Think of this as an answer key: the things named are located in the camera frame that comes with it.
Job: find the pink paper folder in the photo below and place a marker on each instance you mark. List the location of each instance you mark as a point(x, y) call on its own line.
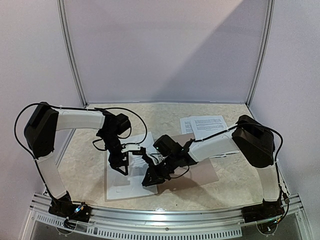
point(197, 175)

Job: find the aluminium front rail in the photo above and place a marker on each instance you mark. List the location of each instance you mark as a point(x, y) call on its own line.
point(123, 224)

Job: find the aluminium frame right post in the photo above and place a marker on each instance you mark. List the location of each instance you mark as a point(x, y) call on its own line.
point(262, 51)

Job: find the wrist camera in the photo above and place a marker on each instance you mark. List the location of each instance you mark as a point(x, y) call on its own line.
point(135, 149)
point(150, 159)

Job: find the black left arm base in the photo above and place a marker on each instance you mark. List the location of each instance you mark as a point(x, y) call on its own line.
point(65, 208)

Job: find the aluminium frame left post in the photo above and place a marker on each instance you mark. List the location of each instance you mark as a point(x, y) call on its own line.
point(61, 6)

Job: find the aluminium frame post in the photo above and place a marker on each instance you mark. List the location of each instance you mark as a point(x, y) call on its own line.
point(262, 51)
point(61, 6)

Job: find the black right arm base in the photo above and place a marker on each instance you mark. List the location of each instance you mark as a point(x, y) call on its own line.
point(265, 210)

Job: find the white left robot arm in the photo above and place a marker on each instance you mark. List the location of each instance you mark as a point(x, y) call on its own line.
point(46, 120)

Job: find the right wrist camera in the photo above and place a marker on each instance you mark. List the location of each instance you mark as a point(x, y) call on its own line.
point(150, 159)

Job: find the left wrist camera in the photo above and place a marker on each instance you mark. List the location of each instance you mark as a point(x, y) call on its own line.
point(135, 149)

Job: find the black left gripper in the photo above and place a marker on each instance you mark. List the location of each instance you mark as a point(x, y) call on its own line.
point(115, 164)

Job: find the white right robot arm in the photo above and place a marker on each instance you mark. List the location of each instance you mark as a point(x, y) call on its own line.
point(255, 141)

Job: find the white paper stack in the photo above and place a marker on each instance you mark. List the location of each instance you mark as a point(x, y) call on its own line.
point(207, 125)

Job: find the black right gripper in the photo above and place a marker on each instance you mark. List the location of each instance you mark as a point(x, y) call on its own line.
point(155, 172)

